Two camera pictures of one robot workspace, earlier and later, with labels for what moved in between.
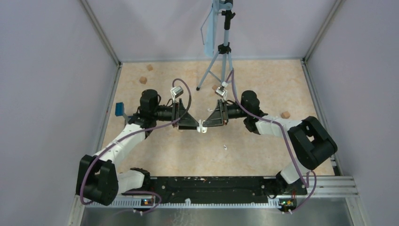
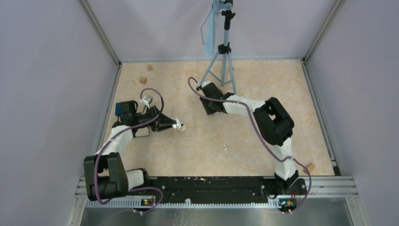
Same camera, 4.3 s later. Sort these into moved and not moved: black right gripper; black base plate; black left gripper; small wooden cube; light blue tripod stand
Moved: black left gripper; black right gripper
Not moved: black base plate; light blue tripod stand; small wooden cube
